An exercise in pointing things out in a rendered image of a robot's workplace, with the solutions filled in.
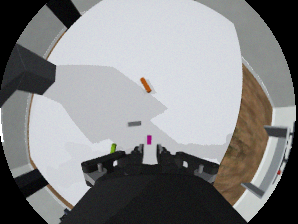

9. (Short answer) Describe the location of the lime green rod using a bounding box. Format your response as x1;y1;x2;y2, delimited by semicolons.
110;143;117;153

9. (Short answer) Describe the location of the small magenta block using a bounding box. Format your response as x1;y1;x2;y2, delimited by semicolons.
147;135;152;144

